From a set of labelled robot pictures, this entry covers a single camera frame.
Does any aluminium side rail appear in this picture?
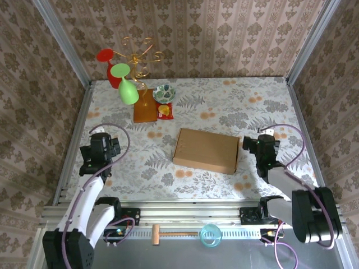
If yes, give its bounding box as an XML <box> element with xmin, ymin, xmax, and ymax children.
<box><xmin>285</xmin><ymin>77</ymin><xmax>332</xmax><ymax>204</ymax></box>
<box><xmin>52</xmin><ymin>81</ymin><xmax>94</xmax><ymax>207</ymax></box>

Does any aluminium frame post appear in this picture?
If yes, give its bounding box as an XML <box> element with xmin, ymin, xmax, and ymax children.
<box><xmin>32</xmin><ymin>0</ymin><xmax>92</xmax><ymax>86</ymax></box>
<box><xmin>286</xmin><ymin>0</ymin><xmax>342</xmax><ymax>85</ymax></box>

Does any brown wooden base board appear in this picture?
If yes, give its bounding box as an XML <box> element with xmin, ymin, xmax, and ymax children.
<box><xmin>133</xmin><ymin>88</ymin><xmax>158</xmax><ymax>124</ymax></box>

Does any grey metal shelf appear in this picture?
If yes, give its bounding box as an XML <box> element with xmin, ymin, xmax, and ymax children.
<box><xmin>26</xmin><ymin>226</ymin><xmax>359</xmax><ymax>269</ymax></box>

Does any red snack packet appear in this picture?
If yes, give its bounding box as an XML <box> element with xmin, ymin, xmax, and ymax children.
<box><xmin>156</xmin><ymin>102</ymin><xmax>174</xmax><ymax>120</ymax></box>

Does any aluminium front rail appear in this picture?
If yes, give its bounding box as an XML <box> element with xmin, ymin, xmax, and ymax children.
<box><xmin>39</xmin><ymin>200</ymin><xmax>347</xmax><ymax>227</ymax></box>

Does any brown cardboard box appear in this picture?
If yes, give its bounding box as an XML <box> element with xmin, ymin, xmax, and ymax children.
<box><xmin>172</xmin><ymin>127</ymin><xmax>241</xmax><ymax>175</ymax></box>

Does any gold wire glass rack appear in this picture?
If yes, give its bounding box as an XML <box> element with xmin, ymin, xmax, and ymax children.
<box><xmin>121</xmin><ymin>36</ymin><xmax>164</xmax><ymax>107</ymax></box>

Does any green plastic wine glass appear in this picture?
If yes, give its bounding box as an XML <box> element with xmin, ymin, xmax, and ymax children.
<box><xmin>109</xmin><ymin>63</ymin><xmax>140</xmax><ymax>105</ymax></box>

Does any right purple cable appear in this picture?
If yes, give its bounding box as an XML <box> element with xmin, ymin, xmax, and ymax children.
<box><xmin>260</xmin><ymin>124</ymin><xmax>337</xmax><ymax>268</ymax></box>

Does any red plastic wine glass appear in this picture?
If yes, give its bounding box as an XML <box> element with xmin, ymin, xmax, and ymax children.
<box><xmin>96</xmin><ymin>49</ymin><xmax>121</xmax><ymax>90</ymax></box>

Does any wooden mallet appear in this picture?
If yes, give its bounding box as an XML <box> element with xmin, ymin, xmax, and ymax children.
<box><xmin>151</xmin><ymin>224</ymin><xmax>199</xmax><ymax>246</ymax></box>

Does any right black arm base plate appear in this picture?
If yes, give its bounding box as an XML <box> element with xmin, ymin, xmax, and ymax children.
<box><xmin>240</xmin><ymin>206</ymin><xmax>292</xmax><ymax>225</ymax></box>

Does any leaf pattern ceramic bowl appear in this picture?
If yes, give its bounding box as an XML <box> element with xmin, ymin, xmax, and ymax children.
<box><xmin>152</xmin><ymin>85</ymin><xmax>177</xmax><ymax>104</ymax></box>

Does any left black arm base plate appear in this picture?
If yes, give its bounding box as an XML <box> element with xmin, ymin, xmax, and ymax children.
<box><xmin>90</xmin><ymin>207</ymin><xmax>141</xmax><ymax>226</ymax></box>

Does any floral table cover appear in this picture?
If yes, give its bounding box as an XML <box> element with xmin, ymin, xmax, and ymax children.
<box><xmin>66</xmin><ymin>77</ymin><xmax>323</xmax><ymax>201</ymax></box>

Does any blue glass cup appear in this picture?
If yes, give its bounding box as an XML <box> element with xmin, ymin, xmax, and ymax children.
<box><xmin>200</xmin><ymin>223</ymin><xmax>223</xmax><ymax>248</ymax></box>

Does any slotted grey cable duct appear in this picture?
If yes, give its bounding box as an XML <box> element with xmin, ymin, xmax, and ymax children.
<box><xmin>46</xmin><ymin>229</ymin><xmax>340</xmax><ymax>239</ymax></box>

